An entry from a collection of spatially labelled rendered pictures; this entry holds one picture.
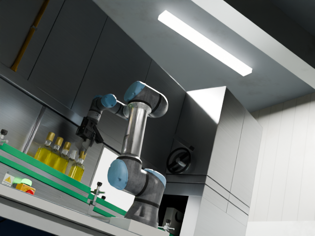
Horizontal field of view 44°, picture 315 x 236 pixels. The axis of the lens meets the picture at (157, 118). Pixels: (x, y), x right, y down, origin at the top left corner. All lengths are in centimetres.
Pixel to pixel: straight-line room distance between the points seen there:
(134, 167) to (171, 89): 155
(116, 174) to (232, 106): 170
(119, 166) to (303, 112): 346
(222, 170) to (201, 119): 42
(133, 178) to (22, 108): 83
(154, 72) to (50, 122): 105
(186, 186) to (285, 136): 223
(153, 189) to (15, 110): 89
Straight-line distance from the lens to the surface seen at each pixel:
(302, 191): 438
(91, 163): 244
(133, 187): 166
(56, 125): 228
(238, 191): 319
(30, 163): 188
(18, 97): 220
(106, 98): 219
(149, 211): 169
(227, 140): 304
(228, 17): 345
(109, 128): 259
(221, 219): 298
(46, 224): 153
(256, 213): 471
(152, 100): 186
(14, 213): 150
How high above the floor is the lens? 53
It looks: 24 degrees up
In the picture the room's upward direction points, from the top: 16 degrees clockwise
